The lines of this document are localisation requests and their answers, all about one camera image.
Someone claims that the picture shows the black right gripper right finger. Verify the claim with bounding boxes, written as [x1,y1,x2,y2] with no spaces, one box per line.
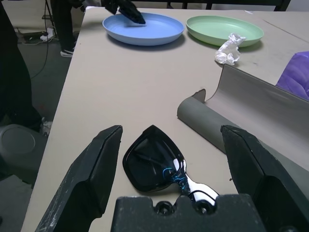
[220,125,309,232]

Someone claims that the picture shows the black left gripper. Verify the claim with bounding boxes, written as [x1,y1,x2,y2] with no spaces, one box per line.
[101,0,147,24]

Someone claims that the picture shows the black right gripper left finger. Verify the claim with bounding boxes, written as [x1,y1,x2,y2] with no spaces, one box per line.
[35,125,124,232]

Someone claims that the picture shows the blue plastic plate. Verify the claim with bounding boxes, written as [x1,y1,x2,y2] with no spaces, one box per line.
[102,12,185,46]

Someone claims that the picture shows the black sunglasses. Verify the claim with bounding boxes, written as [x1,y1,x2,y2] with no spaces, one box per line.
[122,125,219,208]

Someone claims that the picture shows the grey glasses case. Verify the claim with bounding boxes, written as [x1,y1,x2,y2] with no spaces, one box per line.
[177,64,309,194]

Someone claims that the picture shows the white tissue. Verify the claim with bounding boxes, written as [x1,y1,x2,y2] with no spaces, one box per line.
[214,33,246,66]

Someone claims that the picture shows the bystander leg black trousers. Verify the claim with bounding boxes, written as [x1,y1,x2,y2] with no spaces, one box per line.
[51,0,76,51]
[0,0,43,132]

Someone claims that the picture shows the white and black shoe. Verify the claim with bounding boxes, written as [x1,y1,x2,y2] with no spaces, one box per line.
[59,47,76,58]

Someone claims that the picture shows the white power strip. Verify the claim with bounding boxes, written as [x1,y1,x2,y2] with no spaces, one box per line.
[40,27,56,42]

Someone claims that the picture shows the green plastic plate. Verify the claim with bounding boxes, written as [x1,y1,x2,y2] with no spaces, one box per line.
[185,15,264,48]

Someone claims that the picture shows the purple tissue pack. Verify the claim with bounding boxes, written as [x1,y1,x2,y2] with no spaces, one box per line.
[276,50,309,102]

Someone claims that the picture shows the side table with black frame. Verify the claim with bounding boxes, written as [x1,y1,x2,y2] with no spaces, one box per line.
[166,0,292,12]

